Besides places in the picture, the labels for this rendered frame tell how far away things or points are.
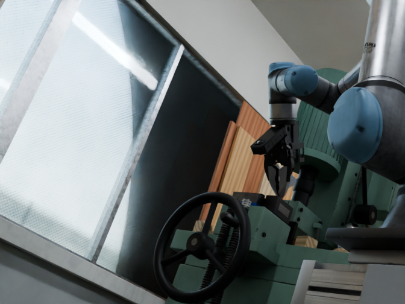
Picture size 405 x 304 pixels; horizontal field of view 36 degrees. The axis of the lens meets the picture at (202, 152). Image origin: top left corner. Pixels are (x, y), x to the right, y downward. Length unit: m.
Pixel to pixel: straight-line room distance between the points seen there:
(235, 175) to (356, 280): 2.48
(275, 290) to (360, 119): 0.67
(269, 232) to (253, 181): 2.12
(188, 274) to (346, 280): 0.76
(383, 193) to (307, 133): 0.30
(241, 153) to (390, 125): 2.55
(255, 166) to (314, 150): 1.91
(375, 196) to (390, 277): 1.10
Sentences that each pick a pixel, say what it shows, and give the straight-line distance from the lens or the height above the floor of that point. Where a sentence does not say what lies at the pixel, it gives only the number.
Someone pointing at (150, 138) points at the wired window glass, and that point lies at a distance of 3.31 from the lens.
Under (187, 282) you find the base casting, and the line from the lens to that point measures 1.77.
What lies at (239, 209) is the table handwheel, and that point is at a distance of 1.50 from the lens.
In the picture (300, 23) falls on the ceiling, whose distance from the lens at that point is 3.97.
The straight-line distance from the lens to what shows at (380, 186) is 1.98.
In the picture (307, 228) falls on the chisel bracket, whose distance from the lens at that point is 1.85.
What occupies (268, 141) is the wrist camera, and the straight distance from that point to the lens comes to 1.61.
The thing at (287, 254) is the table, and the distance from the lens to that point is 1.61.
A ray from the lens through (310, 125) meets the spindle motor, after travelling 1.88.
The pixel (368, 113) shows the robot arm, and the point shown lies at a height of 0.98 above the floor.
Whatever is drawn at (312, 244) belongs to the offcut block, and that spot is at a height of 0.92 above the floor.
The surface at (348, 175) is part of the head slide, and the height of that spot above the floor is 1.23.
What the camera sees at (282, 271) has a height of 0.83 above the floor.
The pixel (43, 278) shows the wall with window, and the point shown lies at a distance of 2.88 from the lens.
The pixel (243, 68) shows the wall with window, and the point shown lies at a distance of 3.80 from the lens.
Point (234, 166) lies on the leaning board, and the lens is 3.51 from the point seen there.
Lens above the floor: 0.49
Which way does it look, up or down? 20 degrees up
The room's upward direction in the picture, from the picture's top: 21 degrees clockwise
